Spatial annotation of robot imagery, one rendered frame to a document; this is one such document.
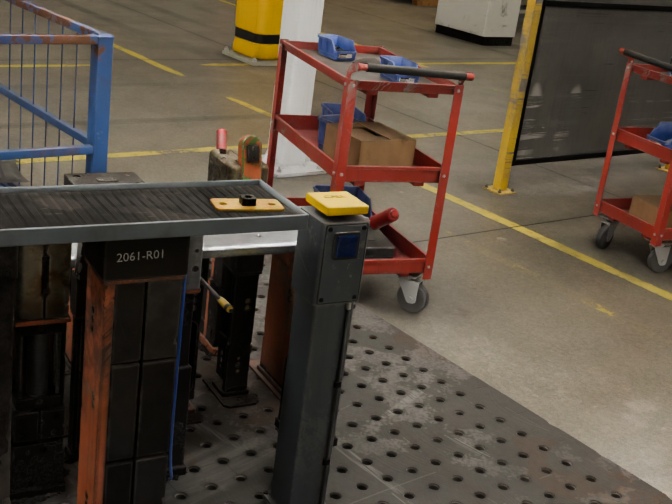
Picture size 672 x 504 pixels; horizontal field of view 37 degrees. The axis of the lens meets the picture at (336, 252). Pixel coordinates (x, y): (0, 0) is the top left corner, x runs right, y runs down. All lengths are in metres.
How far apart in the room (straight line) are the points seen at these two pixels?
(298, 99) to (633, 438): 2.87
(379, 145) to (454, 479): 2.19
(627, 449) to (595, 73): 3.31
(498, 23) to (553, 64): 5.80
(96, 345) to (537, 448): 0.82
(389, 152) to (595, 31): 2.66
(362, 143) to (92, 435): 2.48
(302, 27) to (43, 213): 4.35
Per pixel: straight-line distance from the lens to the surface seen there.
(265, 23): 8.56
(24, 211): 1.14
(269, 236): 1.59
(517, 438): 1.76
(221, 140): 1.89
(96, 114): 3.59
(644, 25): 6.48
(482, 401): 1.85
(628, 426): 3.47
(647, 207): 5.00
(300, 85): 5.49
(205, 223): 1.13
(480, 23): 11.58
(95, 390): 1.24
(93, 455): 1.27
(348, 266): 1.29
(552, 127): 6.05
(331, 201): 1.27
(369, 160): 3.65
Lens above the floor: 1.54
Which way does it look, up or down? 20 degrees down
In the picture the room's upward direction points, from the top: 8 degrees clockwise
